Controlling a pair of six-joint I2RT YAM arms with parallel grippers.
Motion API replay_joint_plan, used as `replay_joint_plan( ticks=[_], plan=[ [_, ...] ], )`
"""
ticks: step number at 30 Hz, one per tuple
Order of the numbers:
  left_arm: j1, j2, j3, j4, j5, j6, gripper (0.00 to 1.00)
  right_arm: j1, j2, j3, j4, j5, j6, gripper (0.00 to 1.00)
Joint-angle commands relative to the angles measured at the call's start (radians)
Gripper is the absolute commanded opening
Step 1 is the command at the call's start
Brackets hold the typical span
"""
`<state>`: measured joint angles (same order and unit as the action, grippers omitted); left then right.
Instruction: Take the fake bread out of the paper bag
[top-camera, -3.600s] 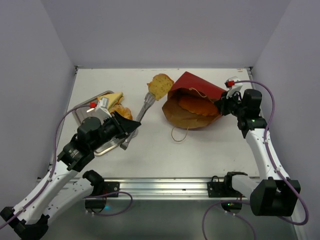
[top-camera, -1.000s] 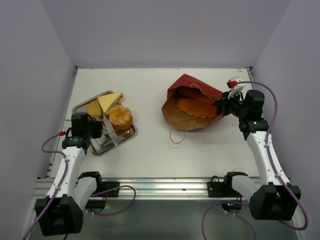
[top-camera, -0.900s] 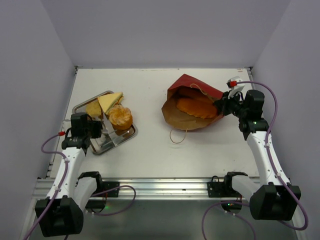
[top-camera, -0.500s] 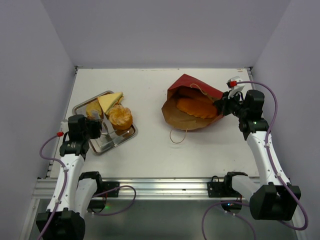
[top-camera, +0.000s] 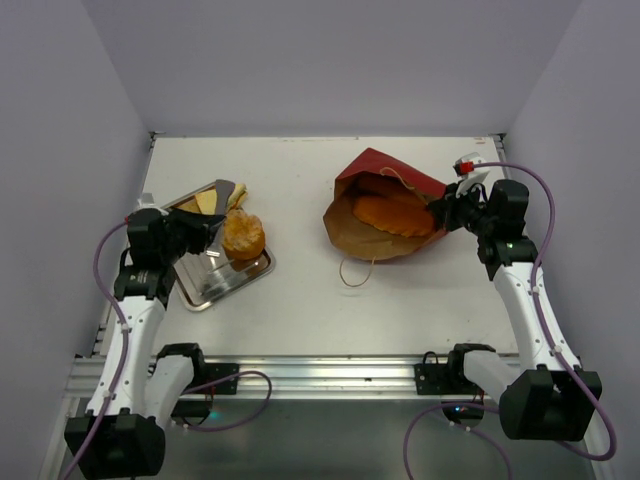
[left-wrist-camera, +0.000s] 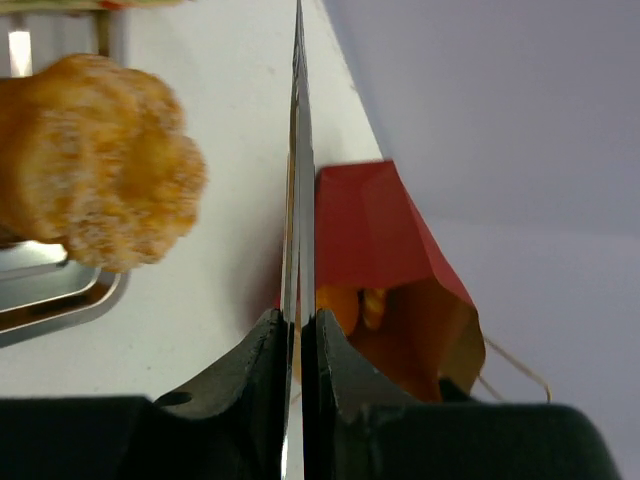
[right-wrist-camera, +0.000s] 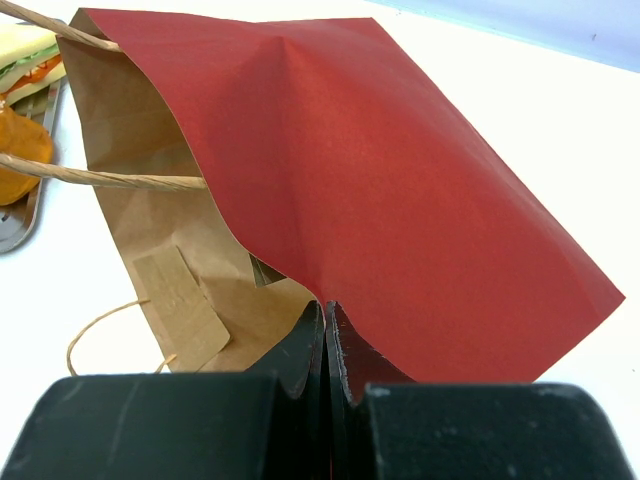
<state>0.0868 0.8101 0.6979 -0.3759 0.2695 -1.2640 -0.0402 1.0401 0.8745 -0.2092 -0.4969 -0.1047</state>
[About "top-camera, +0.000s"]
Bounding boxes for fake bread slice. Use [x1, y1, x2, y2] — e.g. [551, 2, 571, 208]
[176, 189, 217, 215]

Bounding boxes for metal tongs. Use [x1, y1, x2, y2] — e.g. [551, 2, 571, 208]
[205, 179, 236, 258]

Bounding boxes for fake triangle sandwich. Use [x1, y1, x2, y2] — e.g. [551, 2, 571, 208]
[227, 183, 248, 210]

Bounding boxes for sugared round fake bun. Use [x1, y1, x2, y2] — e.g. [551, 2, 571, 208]
[222, 209, 266, 261]

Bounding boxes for red brown paper bag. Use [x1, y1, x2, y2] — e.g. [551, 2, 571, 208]
[323, 148, 446, 266]

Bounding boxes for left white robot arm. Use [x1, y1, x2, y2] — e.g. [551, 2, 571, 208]
[63, 207, 226, 479]

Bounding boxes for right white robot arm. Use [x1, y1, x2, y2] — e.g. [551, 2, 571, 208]
[429, 180, 602, 442]

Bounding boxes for flat orange fake pastry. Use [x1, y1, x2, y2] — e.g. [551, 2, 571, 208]
[352, 195, 436, 238]

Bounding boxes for stainless steel tray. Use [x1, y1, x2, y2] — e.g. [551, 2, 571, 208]
[162, 180, 276, 312]

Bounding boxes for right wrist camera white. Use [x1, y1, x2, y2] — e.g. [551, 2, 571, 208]
[453, 152, 488, 197]

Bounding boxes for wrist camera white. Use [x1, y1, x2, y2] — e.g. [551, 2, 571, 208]
[135, 192, 158, 211]
[453, 152, 488, 197]

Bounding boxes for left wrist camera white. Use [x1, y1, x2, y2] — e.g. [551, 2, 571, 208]
[135, 192, 158, 211]

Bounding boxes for aluminium mounting rail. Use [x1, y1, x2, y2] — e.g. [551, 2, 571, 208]
[63, 355, 428, 401]

